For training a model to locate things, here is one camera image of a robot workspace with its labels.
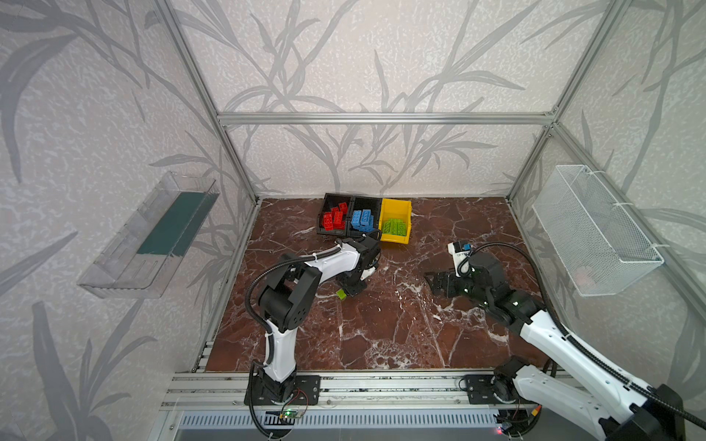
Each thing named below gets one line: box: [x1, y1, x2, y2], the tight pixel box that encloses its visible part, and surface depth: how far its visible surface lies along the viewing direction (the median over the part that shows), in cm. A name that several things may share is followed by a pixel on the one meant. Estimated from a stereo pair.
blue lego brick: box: [351, 209, 376, 233], surface depth 108 cm
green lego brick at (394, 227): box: [381, 218, 408, 237], surface depth 110 cm
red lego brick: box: [322, 202, 349, 231], surface depth 109 cm
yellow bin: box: [378, 197, 412, 245], surface depth 111 cm
